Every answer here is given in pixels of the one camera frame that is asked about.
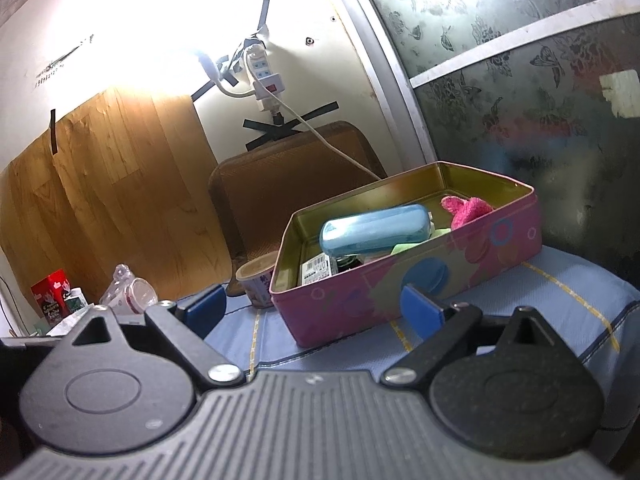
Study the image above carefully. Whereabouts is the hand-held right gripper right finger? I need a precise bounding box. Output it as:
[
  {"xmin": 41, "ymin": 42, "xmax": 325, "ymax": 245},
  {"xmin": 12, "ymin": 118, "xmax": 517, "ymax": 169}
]
[{"xmin": 381, "ymin": 284, "xmax": 576, "ymax": 388}]

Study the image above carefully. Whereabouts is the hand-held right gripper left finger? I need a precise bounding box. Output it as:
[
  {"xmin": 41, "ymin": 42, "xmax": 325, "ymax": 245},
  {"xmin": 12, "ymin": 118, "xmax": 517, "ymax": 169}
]
[{"xmin": 72, "ymin": 284, "xmax": 246, "ymax": 386}]

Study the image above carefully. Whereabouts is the pink tin box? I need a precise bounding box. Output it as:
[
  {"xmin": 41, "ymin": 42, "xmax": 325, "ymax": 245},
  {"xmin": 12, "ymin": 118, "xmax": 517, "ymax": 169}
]
[{"xmin": 269, "ymin": 161, "xmax": 543, "ymax": 348}]

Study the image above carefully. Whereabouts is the light blue case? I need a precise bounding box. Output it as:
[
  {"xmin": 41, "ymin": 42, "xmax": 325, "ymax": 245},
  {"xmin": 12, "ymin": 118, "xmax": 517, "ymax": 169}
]
[{"xmin": 320, "ymin": 203, "xmax": 433, "ymax": 257}]

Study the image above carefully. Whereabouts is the pink fluffy cloth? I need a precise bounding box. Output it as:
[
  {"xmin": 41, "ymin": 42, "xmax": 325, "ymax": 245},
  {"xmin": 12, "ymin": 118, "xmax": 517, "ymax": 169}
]
[{"xmin": 440, "ymin": 195, "xmax": 496, "ymax": 231}]

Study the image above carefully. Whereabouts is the white label packet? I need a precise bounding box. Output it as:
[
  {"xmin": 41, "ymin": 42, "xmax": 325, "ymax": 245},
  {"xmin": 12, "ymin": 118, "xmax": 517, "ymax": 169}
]
[{"xmin": 299, "ymin": 254, "xmax": 333, "ymax": 288}]

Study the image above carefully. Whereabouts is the printed paper cup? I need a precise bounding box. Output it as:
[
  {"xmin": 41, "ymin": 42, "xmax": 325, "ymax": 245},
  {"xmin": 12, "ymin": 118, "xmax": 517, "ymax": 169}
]
[{"xmin": 235, "ymin": 253, "xmax": 281, "ymax": 309}]

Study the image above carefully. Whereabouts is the light green cloth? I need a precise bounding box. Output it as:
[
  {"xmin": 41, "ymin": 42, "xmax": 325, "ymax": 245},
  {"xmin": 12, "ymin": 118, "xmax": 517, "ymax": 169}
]
[{"xmin": 392, "ymin": 227, "xmax": 451, "ymax": 256}]

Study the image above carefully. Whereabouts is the clear plastic wrapped cup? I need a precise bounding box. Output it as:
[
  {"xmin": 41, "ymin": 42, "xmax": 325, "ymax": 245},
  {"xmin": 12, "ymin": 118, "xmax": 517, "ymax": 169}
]
[{"xmin": 99, "ymin": 264, "xmax": 158, "ymax": 318}]

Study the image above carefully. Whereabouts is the blue bed sheet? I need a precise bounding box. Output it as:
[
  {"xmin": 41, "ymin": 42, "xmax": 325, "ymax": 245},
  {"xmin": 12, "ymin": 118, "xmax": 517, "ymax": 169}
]
[{"xmin": 177, "ymin": 245, "xmax": 636, "ymax": 431}]

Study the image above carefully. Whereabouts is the brown padded board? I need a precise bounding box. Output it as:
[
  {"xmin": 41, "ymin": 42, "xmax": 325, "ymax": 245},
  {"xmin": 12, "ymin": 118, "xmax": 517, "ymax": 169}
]
[{"xmin": 209, "ymin": 121, "xmax": 388, "ymax": 286}]

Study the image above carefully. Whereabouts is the red box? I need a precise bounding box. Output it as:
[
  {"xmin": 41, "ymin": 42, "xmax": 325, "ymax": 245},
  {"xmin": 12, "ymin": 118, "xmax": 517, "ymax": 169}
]
[{"xmin": 30, "ymin": 269, "xmax": 73, "ymax": 318}]

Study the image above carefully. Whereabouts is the black tape cross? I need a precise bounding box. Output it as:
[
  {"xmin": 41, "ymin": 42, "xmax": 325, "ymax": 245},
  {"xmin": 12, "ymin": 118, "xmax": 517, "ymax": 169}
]
[{"xmin": 242, "ymin": 102, "xmax": 341, "ymax": 151}]

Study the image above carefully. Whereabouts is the patterned glass sliding door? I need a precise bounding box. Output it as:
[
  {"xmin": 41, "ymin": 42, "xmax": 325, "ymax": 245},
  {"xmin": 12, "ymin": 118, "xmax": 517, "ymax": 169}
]
[{"xmin": 350, "ymin": 0, "xmax": 640, "ymax": 281}]

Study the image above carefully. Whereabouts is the white gooseneck lamp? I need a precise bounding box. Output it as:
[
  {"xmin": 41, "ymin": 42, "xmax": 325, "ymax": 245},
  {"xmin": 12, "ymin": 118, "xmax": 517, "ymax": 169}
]
[{"xmin": 197, "ymin": 50, "xmax": 256, "ymax": 101}]

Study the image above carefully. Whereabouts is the white power strip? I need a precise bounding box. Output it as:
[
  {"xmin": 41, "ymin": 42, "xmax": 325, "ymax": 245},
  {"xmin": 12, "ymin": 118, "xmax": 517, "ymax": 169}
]
[{"xmin": 245, "ymin": 44, "xmax": 285, "ymax": 113}]

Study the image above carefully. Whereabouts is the wood pattern wall panel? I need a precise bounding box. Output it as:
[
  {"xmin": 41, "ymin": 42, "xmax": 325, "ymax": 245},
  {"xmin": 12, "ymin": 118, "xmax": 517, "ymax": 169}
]
[{"xmin": 0, "ymin": 87, "xmax": 236, "ymax": 311}]

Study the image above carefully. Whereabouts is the white power cable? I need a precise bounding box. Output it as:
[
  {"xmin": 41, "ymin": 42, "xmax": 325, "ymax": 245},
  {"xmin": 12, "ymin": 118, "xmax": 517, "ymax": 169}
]
[{"xmin": 272, "ymin": 95, "xmax": 383, "ymax": 181}]

